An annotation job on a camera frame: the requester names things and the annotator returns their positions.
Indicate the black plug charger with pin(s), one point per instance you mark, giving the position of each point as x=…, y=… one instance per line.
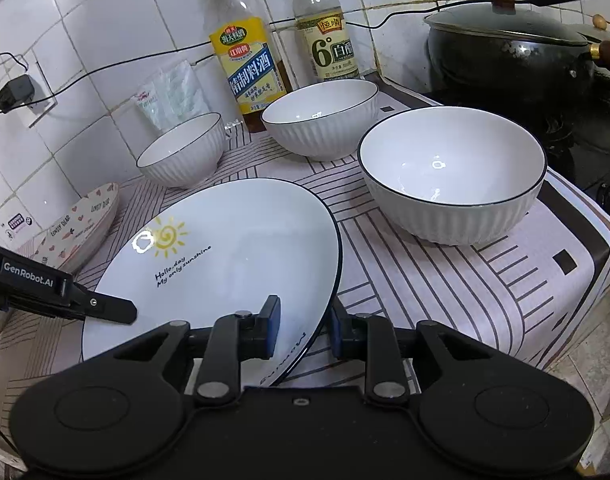
x=16, y=94

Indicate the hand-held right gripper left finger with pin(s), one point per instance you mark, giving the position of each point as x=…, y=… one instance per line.
x=271, y=330

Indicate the striped patterned table mat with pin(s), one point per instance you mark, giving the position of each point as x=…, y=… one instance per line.
x=435, y=285

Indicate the grey pot lid wooden knob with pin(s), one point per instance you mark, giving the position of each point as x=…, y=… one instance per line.
x=601, y=22

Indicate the white wall socket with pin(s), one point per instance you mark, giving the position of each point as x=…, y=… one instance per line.
x=42, y=105

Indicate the small clear plastic wrapper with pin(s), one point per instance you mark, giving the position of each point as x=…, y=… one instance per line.
x=233, y=123

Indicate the medium white ribbed bowl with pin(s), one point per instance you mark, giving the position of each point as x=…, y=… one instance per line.
x=320, y=130

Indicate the yellow label cooking wine bottle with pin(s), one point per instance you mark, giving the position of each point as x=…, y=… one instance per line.
x=245, y=70

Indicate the clear white vinegar bottle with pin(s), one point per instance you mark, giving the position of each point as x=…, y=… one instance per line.
x=330, y=45

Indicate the small white ribbed bowl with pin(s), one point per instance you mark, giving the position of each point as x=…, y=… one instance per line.
x=185, y=160

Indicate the black wok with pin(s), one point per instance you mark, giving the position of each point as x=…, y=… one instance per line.
x=500, y=65

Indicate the large white ribbed bowl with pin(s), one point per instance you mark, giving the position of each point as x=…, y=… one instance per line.
x=450, y=175

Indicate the dark wok lid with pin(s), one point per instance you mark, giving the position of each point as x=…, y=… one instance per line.
x=505, y=22

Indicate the large white sun print plate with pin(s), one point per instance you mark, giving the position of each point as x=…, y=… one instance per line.
x=225, y=260

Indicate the white plastic salt bag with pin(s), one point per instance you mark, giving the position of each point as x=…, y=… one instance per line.
x=170, y=90

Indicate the black gas stove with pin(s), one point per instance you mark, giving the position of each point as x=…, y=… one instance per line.
x=575, y=135

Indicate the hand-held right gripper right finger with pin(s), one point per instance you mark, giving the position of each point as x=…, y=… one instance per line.
x=337, y=335

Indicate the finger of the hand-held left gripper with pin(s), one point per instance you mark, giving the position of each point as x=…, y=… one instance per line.
x=110, y=309

